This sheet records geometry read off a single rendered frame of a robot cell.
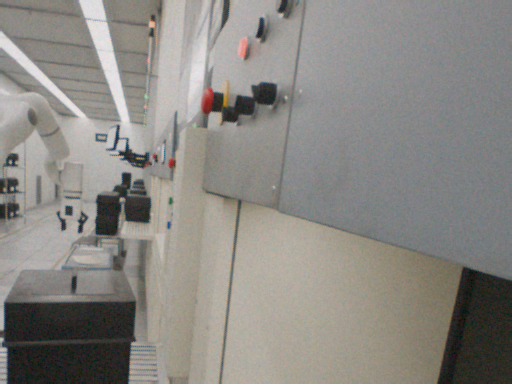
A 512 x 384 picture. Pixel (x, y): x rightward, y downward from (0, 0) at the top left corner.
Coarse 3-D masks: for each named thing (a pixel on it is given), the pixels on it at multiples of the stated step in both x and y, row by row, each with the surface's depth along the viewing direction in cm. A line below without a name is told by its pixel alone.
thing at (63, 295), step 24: (24, 288) 93; (48, 288) 94; (72, 288) 96; (96, 288) 97; (120, 288) 99; (24, 312) 85; (48, 312) 86; (72, 312) 87; (96, 312) 89; (120, 312) 90; (24, 336) 86; (48, 336) 87; (72, 336) 88; (96, 336) 90; (120, 336) 91
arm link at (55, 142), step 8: (40, 136) 159; (48, 136) 158; (56, 136) 159; (48, 144) 161; (56, 144) 161; (64, 144) 164; (56, 152) 164; (64, 152) 166; (48, 160) 169; (56, 160) 168; (48, 168) 175; (56, 168) 179; (48, 176) 179; (56, 176) 179
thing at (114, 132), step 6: (114, 126) 427; (120, 126) 417; (114, 132) 423; (108, 138) 449; (114, 138) 419; (108, 144) 444; (114, 144) 419; (108, 150) 444; (114, 150) 425; (138, 156) 439; (144, 156) 445
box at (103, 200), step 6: (96, 198) 495; (102, 198) 491; (108, 198) 492; (114, 198) 493; (102, 204) 493; (108, 204) 494; (114, 204) 494; (102, 210) 495; (108, 210) 495; (114, 210) 496
